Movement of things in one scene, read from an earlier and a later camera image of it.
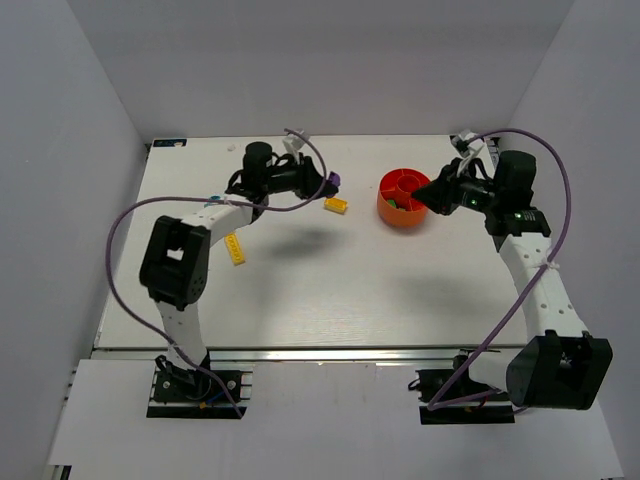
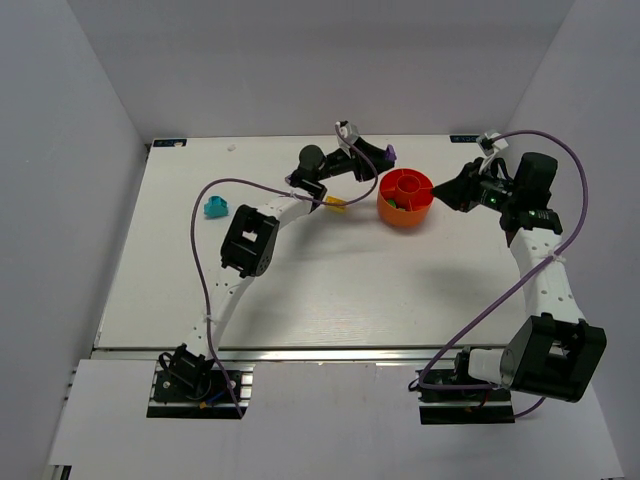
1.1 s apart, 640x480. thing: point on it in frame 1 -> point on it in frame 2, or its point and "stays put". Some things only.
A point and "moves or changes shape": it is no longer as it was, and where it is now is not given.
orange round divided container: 396,206 stays put
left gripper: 308,178 -> 365,163
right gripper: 448,188 -> 470,185
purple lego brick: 335,178 moves or changes shape
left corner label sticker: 169,142 stays put
